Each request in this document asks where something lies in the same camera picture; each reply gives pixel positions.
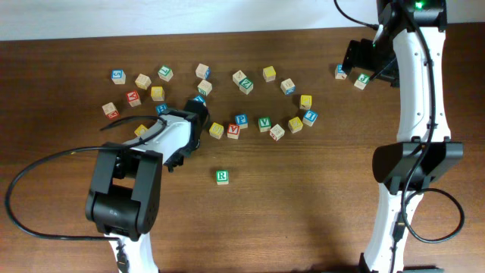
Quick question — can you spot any yellow S block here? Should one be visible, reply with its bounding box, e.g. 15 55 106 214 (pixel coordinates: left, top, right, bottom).
209 122 224 140

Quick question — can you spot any red A block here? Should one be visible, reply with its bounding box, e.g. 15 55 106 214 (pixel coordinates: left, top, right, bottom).
227 124 240 140

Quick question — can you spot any green R block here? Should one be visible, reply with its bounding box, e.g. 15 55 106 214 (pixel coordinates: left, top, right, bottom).
216 170 229 185

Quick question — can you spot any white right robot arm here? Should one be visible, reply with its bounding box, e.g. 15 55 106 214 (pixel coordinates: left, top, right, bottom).
335 0 464 272

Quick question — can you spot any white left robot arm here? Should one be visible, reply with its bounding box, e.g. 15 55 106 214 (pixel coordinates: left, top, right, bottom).
85 100 209 272

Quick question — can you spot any blue tilted H block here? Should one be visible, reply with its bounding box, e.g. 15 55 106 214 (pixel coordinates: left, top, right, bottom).
193 96 206 105

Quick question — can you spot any wooden block green side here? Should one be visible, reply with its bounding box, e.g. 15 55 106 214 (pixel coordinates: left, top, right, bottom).
197 80 212 96

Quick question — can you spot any green J block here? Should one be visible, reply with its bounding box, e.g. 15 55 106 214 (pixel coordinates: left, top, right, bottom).
354 73 370 90

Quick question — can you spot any blue block far right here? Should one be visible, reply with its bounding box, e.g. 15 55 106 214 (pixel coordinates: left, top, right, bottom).
335 64 347 80

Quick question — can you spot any green L block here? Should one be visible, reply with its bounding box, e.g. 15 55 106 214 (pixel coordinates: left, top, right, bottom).
158 65 174 82

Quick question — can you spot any blue P block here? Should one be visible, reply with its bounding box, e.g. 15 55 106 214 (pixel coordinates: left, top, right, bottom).
235 114 249 129

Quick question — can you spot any wooden block by Z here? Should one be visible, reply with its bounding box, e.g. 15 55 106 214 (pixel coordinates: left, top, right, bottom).
232 71 246 86

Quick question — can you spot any green Z block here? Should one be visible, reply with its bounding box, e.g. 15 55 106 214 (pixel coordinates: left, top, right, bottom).
239 77 254 95

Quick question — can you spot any plain wooden block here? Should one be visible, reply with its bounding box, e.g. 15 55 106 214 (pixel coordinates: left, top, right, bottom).
135 74 152 90

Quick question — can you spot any red Y block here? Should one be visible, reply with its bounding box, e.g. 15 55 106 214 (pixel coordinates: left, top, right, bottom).
126 90 142 107

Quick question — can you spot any green V block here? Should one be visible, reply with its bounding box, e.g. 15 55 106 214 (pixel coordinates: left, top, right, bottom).
258 117 271 133

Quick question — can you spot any blue number five block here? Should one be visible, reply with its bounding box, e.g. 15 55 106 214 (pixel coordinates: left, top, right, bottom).
111 69 126 85

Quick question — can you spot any wooden block red side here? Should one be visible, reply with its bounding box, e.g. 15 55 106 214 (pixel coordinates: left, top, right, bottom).
102 102 120 120

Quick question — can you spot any yellow K block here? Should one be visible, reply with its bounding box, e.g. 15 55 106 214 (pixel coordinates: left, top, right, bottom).
299 95 312 110

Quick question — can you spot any wooden block red trim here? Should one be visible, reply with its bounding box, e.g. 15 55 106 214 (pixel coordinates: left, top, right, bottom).
270 124 285 141

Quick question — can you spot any blue T block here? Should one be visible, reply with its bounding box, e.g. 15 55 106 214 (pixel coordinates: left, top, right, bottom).
302 110 318 127

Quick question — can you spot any wooden shell block blue side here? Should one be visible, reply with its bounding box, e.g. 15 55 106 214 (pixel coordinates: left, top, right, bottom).
280 78 296 96

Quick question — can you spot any yellow G block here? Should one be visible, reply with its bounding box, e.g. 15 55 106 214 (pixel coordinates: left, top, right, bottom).
288 117 303 133

